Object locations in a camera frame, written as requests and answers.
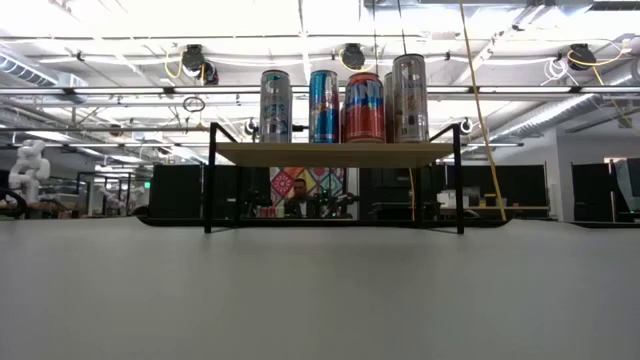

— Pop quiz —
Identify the grey air duct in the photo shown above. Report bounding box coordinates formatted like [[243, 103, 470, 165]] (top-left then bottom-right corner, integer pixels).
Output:
[[0, 47, 90, 92], [489, 59, 640, 144]]

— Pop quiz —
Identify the wooden shelf with black legs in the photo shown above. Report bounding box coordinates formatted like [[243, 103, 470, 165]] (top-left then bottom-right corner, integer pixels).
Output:
[[203, 121, 466, 236]]

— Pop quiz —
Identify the red Fanta strawberry can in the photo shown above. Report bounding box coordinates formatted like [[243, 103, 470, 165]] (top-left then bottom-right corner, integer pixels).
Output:
[[341, 71, 387, 145]]

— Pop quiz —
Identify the colourful mural panel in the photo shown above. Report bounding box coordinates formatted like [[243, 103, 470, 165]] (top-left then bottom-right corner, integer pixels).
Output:
[[269, 167, 347, 219]]

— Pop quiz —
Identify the black aluminium rig frame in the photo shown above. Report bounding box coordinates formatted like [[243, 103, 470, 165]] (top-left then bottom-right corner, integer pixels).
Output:
[[133, 213, 514, 230]]

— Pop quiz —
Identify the black partition panel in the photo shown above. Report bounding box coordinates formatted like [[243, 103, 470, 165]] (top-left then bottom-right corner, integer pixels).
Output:
[[148, 163, 272, 222], [571, 162, 617, 224], [359, 163, 549, 221]]

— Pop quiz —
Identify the ceiling cord reel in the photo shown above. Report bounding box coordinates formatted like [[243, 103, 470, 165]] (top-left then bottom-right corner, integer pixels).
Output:
[[567, 42, 597, 72], [179, 43, 207, 74], [340, 42, 366, 71]]

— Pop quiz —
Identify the black robot with green lights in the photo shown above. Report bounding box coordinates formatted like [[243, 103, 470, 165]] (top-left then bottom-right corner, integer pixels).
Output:
[[313, 188, 361, 220]]

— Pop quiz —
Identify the pale silver-blue Red Bull can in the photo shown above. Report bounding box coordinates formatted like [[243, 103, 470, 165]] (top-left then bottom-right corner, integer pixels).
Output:
[[308, 69, 342, 145]]

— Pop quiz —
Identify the white blue slim can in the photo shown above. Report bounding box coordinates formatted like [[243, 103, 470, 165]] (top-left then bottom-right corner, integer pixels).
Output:
[[259, 69, 294, 145]]

